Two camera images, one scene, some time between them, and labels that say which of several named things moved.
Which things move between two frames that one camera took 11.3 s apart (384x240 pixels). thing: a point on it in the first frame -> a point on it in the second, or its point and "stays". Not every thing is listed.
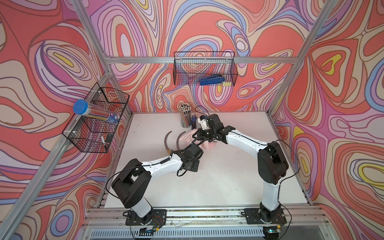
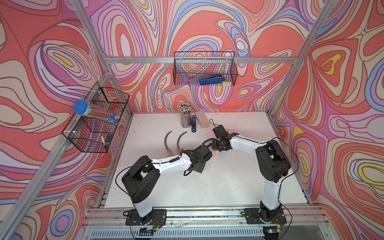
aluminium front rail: [118, 216] stays
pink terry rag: [187, 138] -> [215, 153]
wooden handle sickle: [168, 150] stays
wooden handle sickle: [177, 140] stays
